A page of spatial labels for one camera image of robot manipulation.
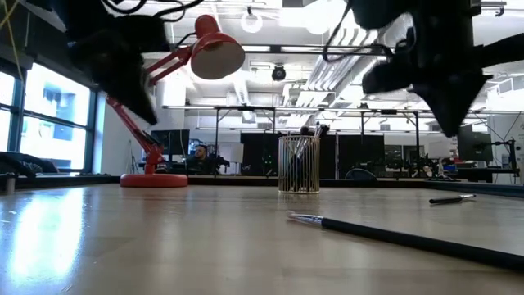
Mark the gold wire basket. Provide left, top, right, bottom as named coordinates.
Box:
left=278, top=134, right=322, bottom=195

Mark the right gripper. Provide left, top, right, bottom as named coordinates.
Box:
left=361, top=39, right=495, bottom=138

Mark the black ceiling dome camera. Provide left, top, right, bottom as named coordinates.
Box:
left=271, top=64, right=288, bottom=83

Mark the black room partition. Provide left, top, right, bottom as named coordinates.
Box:
left=239, top=131, right=386, bottom=178

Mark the large glass window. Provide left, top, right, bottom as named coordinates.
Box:
left=0, top=61, right=102, bottom=175

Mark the black frame handle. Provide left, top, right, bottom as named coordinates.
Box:
left=344, top=167, right=378, bottom=182

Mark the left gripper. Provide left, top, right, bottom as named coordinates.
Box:
left=67, top=15, right=171, bottom=126

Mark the red desk lamp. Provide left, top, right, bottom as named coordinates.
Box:
left=105, top=14, right=246, bottom=189

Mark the person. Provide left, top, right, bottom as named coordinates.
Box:
left=185, top=143, right=220, bottom=175

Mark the thin black makeup brush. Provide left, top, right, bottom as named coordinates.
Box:
left=285, top=209, right=524, bottom=272
left=428, top=193, right=477, bottom=205
left=302, top=121, right=323, bottom=189
left=306, top=124, right=332, bottom=189

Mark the black aluminium rig frame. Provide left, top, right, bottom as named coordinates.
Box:
left=0, top=171, right=524, bottom=199

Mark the black pipe gantry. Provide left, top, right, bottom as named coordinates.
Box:
left=161, top=104, right=422, bottom=136

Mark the black monitor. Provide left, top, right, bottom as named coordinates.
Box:
left=150, top=129, right=192, bottom=157
left=456, top=124, right=495, bottom=163

